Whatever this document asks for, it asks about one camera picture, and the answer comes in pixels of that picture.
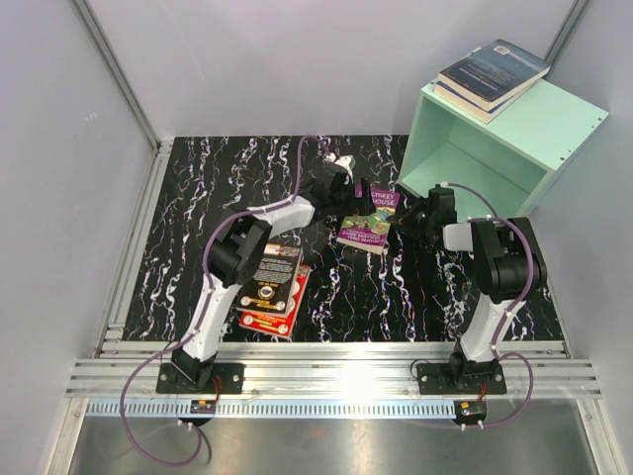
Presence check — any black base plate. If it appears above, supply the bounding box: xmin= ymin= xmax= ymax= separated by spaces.
xmin=415 ymin=360 xmax=507 ymax=395
xmin=155 ymin=362 xmax=245 ymax=395

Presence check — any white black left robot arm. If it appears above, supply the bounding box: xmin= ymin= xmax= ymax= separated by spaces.
xmin=171 ymin=155 xmax=357 ymax=393

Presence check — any red book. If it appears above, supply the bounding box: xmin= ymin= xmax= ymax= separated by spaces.
xmin=239 ymin=264 xmax=312 ymax=340

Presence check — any blue orange paperback book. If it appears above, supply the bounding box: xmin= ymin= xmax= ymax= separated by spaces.
xmin=434 ymin=81 xmax=520 ymax=124

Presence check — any black paperback book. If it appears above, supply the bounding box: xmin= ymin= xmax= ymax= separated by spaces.
xmin=236 ymin=242 xmax=303 ymax=317

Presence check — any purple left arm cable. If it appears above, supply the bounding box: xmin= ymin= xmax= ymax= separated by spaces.
xmin=119 ymin=135 xmax=342 ymax=466

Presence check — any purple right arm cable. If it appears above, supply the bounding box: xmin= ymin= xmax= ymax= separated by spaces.
xmin=439 ymin=180 xmax=540 ymax=431

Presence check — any aluminium rail frame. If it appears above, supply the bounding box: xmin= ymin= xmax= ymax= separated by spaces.
xmin=65 ymin=341 xmax=601 ymax=400

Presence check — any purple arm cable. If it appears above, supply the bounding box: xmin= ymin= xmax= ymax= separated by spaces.
xmin=439 ymin=180 xmax=540 ymax=431
xmin=119 ymin=135 xmax=342 ymax=466

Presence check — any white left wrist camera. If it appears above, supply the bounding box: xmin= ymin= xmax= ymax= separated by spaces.
xmin=324 ymin=152 xmax=356 ymax=175

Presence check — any mint green open cabinet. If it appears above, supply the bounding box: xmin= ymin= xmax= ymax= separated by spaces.
xmin=398 ymin=80 xmax=609 ymax=222

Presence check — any slotted cable duct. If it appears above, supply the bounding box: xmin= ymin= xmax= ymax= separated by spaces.
xmin=86 ymin=398 xmax=486 ymax=420

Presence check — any purple Treehouse book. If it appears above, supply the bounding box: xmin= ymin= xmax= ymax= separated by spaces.
xmin=337 ymin=187 xmax=401 ymax=254

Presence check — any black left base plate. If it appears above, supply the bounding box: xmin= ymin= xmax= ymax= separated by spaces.
xmin=155 ymin=362 xmax=245 ymax=395

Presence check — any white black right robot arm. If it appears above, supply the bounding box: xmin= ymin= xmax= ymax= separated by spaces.
xmin=388 ymin=182 xmax=547 ymax=395

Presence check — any dark blue hardcover book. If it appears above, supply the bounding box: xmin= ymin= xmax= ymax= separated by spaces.
xmin=436 ymin=39 xmax=551 ymax=110

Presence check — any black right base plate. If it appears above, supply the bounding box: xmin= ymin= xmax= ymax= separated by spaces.
xmin=415 ymin=360 xmax=507 ymax=395

